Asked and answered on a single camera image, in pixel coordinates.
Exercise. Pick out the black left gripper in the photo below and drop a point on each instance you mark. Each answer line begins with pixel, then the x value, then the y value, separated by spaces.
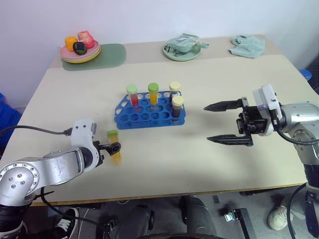
pixel 100 155

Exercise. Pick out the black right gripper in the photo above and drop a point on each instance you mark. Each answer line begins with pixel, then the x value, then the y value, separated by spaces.
pixel 251 122

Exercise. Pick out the yellow test tube green cap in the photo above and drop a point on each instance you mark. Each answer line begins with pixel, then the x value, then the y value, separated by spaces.
pixel 112 135

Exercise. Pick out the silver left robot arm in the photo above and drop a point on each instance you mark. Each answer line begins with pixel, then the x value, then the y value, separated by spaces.
pixel 49 166

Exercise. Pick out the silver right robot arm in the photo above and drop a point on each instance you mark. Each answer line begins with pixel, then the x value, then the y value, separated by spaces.
pixel 299 114

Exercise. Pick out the blue test tube rack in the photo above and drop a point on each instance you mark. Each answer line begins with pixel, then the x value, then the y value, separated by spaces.
pixel 144 117

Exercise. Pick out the dark test tube yellow cap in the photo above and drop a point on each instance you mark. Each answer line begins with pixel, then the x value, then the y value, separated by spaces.
pixel 177 108
pixel 174 87

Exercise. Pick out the red test tube green cap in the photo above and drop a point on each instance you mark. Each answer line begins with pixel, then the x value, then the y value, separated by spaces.
pixel 134 98

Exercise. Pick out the orange test tube green cap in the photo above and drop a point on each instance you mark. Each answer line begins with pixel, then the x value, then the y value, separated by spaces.
pixel 153 95

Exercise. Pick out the teal folded towel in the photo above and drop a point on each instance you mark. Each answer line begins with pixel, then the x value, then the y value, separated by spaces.
pixel 248 46

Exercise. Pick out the mint green plate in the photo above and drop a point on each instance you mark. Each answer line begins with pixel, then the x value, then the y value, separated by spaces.
pixel 182 56

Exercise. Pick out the black sneaker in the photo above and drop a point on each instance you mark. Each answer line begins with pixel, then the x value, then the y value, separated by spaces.
pixel 66 222

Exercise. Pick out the blue round lid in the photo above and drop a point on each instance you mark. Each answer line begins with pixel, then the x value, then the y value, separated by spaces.
pixel 305 73

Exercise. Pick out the mint green pouch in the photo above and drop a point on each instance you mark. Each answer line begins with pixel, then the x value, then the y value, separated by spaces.
pixel 183 42

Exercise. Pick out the green placemat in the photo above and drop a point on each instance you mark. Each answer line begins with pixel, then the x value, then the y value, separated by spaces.
pixel 112 56

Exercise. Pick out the yellow plate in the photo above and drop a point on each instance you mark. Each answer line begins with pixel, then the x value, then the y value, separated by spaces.
pixel 96 55

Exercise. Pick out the dark rounded shape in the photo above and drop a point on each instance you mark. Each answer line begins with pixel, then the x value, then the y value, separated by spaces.
pixel 198 214

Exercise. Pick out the black metal stand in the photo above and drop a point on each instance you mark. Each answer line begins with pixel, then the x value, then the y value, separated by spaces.
pixel 240 221

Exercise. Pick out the pink plate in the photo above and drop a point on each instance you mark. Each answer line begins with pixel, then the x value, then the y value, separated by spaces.
pixel 67 53

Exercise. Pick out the black and green toy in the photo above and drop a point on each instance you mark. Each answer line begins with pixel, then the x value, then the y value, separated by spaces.
pixel 79 47

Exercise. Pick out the white sneaker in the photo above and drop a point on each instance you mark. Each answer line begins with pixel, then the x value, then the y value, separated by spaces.
pixel 279 216

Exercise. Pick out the pink toy apple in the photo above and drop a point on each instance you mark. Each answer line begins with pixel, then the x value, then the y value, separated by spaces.
pixel 87 38

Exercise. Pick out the orange toy pepper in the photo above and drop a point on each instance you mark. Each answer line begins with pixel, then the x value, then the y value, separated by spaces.
pixel 70 42

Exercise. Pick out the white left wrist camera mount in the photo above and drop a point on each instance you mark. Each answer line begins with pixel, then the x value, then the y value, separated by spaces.
pixel 81 134

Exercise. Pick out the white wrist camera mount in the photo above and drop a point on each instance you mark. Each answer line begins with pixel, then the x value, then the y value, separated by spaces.
pixel 268 98
pixel 81 134

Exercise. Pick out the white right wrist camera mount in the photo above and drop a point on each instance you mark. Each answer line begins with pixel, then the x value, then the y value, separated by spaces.
pixel 268 98

